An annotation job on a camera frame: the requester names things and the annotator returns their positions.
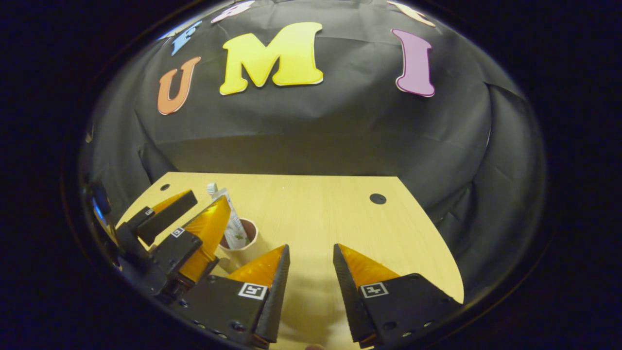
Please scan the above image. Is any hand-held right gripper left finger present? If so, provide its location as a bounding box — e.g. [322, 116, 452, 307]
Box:
[181, 244, 291, 350]

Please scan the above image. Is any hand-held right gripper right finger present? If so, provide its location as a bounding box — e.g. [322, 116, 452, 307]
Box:
[332, 243, 462, 349]

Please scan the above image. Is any beige cup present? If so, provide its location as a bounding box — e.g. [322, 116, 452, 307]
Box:
[217, 218, 260, 274]

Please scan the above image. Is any white toothpaste tube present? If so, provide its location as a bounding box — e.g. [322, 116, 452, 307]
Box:
[212, 189, 249, 250]

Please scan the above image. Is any black backdrop cloth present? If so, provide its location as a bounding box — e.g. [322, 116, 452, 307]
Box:
[80, 0, 547, 292]

